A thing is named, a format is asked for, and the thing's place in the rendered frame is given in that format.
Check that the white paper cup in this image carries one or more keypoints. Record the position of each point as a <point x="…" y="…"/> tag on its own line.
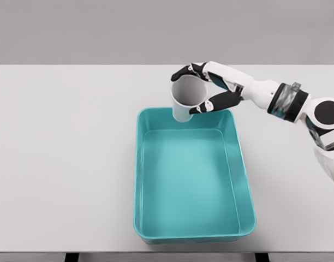
<point x="186" y="96"/>

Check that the teal plastic basket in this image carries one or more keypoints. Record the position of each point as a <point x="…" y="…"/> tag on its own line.
<point x="193" y="174"/>

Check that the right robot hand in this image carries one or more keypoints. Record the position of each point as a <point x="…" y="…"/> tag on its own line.
<point x="227" y="74"/>

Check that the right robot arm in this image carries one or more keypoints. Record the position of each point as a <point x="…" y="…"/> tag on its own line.
<point x="295" y="98"/>

